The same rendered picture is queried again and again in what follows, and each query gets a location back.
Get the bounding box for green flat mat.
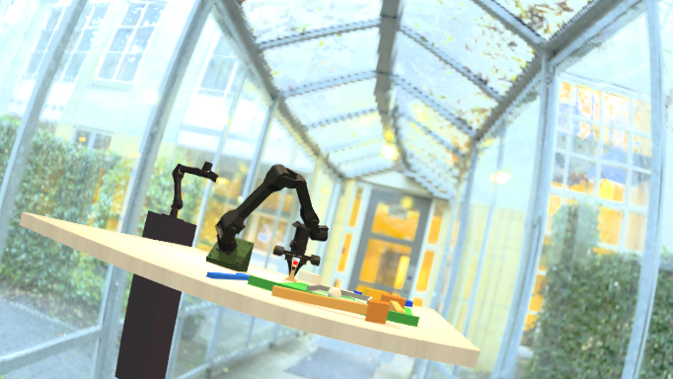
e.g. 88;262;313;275
249;281;417;327

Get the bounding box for white golf ball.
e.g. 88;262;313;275
328;287;341;298

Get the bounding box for orange putter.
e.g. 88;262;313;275
380;293;407;314
271;285;390;324

